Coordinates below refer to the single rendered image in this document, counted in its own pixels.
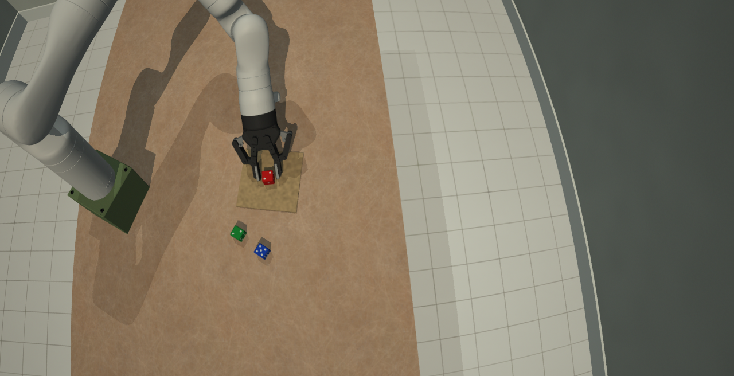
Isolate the green die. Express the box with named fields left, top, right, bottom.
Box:
left=230, top=225, right=247, bottom=242

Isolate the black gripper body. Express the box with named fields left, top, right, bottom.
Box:
left=241, top=109, right=280, bottom=151

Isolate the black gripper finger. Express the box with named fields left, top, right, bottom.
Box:
left=232, top=136, right=261, bottom=181
left=264, top=130, right=292, bottom=179

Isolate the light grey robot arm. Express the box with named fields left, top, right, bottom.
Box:
left=0, top=0, right=280, bottom=201

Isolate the olive-tan square mat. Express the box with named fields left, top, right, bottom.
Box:
left=236, top=150, right=304, bottom=213

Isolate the red die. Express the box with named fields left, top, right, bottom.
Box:
left=262, top=170, right=275, bottom=185

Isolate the blue die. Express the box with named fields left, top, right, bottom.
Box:
left=254, top=243, right=270, bottom=260

